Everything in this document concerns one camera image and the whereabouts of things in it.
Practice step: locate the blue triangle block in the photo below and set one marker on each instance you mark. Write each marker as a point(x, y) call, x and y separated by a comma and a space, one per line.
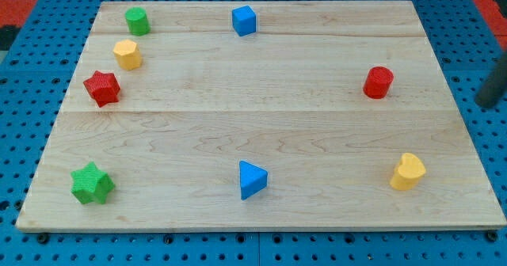
point(253, 179)

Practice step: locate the green cylinder block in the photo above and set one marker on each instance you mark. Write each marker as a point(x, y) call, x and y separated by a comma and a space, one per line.
point(137, 21)

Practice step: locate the red star block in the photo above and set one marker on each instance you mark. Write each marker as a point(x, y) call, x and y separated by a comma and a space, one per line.
point(103, 88)

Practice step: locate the green star block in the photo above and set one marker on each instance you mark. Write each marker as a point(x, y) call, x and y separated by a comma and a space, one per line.
point(91, 185)

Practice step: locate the wooden board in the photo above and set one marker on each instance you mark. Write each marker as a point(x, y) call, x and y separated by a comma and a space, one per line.
point(289, 99)

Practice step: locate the yellow hexagon block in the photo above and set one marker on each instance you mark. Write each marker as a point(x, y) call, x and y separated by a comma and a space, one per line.
point(128, 55)

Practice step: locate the red cylinder block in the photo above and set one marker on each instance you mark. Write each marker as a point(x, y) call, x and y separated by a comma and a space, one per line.
point(378, 82)

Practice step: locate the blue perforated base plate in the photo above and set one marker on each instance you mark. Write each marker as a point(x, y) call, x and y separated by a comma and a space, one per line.
point(35, 75)

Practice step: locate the blue cube block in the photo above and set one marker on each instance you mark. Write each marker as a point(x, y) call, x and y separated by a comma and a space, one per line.
point(244, 20)

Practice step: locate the yellow heart block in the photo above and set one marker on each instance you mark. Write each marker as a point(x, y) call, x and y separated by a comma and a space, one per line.
point(407, 173)

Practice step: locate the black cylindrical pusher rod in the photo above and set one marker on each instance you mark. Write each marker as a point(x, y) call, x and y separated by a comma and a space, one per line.
point(494, 86)

